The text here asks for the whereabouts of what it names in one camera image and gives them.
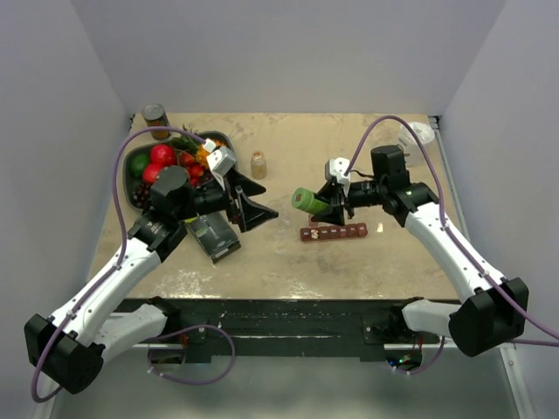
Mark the red weekly pill organizer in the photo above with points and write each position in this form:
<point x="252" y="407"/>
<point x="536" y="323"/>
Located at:
<point x="329" y="232"/>

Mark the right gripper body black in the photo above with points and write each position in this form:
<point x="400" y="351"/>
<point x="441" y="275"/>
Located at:
<point x="365" y="193"/>

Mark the orange spiky fruit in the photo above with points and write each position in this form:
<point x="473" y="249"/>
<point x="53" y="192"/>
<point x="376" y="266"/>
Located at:
<point x="201" y="156"/>

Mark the upper red apple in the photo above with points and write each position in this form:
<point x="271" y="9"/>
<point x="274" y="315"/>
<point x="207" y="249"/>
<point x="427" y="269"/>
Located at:
<point x="162" y="155"/>

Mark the black product box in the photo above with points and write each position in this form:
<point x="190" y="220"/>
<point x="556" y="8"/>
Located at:
<point x="214" y="235"/>

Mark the strawberries pile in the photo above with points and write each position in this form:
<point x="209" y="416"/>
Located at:
<point x="193" y="168"/>

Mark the green lime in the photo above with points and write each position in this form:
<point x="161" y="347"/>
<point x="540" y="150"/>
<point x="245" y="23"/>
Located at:
<point x="137" y="164"/>

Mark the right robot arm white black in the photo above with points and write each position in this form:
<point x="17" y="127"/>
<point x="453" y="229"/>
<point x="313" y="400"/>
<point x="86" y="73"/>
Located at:
<point x="490" y="306"/>

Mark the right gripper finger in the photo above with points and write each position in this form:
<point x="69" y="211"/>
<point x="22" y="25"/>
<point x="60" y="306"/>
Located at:
<point x="329" y="213"/>
<point x="328" y="191"/>

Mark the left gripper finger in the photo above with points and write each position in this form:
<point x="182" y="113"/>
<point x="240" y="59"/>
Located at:
<point x="251" y="214"/>
<point x="249" y="187"/>

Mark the lower red apple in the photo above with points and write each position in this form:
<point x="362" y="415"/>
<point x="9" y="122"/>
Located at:
<point x="150" y="173"/>

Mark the grey fruit tray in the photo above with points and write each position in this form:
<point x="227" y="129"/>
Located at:
<point x="180" y="144"/>

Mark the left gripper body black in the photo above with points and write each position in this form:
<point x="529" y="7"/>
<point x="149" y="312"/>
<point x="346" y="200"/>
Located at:
<point x="211" y="199"/>

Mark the small amber pill bottle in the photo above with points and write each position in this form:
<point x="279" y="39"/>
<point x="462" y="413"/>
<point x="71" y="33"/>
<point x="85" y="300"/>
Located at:
<point x="258" y="165"/>

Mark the green capped pill bottle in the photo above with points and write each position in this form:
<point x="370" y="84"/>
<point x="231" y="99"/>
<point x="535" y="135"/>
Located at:
<point x="307" y="201"/>

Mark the red apple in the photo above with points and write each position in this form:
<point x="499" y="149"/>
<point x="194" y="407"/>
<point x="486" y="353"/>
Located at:
<point x="162" y="155"/>
<point x="150" y="173"/>

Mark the tin can with label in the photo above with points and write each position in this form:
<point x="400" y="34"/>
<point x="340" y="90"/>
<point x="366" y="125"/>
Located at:
<point x="154" y="115"/>

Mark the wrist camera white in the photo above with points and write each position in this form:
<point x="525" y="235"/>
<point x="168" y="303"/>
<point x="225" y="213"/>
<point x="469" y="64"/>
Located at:
<point x="220" y="160"/>
<point x="337" y="172"/>

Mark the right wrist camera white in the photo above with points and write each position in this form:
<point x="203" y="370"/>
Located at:
<point x="337" y="172"/>

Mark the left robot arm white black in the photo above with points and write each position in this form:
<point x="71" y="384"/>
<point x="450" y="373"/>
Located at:
<point x="72" y="344"/>

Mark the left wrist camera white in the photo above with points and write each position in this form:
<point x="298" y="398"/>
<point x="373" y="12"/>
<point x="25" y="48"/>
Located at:
<point x="220" y="160"/>

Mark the dark grape bunch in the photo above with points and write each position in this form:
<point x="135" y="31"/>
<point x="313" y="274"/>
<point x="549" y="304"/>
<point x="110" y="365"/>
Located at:
<point x="141" y="195"/>

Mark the white paper cup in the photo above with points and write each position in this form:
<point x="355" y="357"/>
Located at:
<point x="406" y="141"/>

